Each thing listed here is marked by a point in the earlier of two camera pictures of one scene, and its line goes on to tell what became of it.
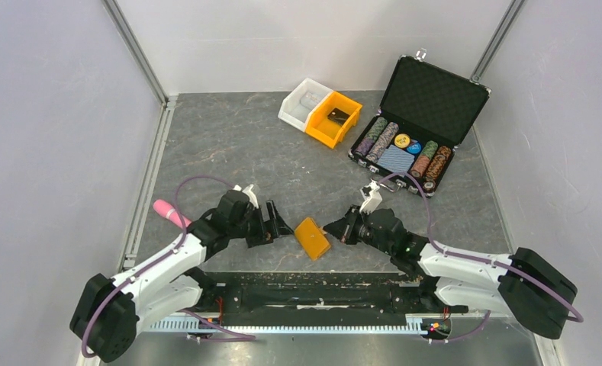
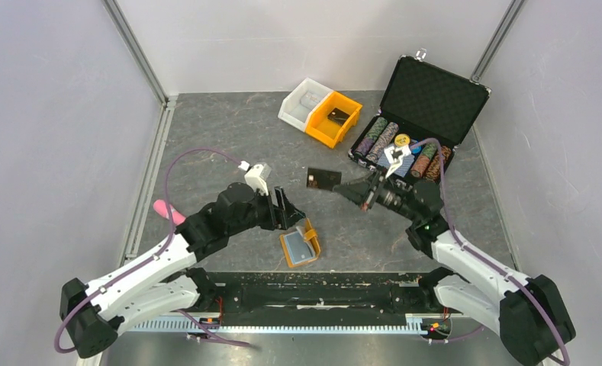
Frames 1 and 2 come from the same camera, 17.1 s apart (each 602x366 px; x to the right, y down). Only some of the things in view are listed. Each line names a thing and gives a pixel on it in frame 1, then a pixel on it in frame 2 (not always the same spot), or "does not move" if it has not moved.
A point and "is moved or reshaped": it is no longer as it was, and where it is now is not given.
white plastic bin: x=297 y=105 does not move
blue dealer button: x=414 y=149 does not move
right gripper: x=343 y=229 → x=365 y=192
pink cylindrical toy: x=169 y=212 does not move
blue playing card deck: x=395 y=159 does not move
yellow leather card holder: x=313 y=238 is moved or reshaped
